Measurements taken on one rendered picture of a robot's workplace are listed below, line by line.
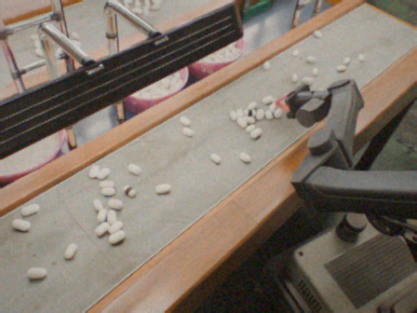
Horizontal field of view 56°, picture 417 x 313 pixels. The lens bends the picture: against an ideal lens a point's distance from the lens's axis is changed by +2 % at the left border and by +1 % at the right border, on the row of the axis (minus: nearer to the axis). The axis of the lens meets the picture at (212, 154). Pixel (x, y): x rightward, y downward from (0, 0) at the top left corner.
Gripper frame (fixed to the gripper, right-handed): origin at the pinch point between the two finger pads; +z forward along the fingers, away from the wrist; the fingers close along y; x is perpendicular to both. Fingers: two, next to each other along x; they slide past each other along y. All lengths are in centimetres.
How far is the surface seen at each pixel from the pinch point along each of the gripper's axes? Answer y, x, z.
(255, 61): -11.0, -10.6, 14.9
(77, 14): 19, -46, 65
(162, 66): 42, -27, -14
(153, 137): 36.8, -7.2, 13.7
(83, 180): 59, -7, 13
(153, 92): 24.8, -16.0, 25.1
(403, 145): -111, 79, 25
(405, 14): -254, 38, 82
